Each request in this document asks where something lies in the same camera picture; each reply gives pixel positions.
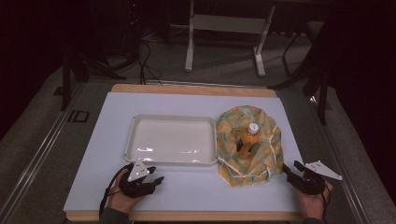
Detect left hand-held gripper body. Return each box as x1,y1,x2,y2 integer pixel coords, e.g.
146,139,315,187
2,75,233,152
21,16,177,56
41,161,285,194
118,161,157,199

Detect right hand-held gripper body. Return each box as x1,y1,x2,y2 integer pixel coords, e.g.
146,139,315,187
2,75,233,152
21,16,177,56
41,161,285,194
287,160,343,196

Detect person's right hand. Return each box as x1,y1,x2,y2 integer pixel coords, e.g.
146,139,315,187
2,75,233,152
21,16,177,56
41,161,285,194
295,179,333,220

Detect person's left hand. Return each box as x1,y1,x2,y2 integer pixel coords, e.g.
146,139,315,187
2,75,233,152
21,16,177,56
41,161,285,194
106,170,145,216

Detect white plastic tray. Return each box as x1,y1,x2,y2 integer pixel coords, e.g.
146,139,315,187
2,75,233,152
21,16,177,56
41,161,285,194
123,113,219,167

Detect orange juice bottle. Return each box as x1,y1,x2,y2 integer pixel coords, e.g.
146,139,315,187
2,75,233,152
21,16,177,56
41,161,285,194
236,122,261,160

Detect black metal stand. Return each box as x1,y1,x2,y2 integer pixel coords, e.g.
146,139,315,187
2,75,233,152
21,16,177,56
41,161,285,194
53,46,128,112
267,59,332,126

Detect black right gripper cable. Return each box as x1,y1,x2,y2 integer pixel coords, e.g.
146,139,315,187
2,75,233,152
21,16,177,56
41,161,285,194
320,182,332,219

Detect yellow green patterned drawstring bag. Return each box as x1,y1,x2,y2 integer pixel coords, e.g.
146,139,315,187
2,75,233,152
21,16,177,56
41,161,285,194
215,105,285,189

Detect metal floor rail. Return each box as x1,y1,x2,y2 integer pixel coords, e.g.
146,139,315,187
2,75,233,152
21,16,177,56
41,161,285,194
306,92,373,224
0,82,88,224

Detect black floor cables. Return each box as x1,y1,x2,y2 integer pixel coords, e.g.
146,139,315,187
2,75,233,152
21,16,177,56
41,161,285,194
134,38,163,86

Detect white metal table frame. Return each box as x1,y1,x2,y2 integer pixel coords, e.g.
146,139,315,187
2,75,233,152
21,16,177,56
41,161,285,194
184,0,276,78

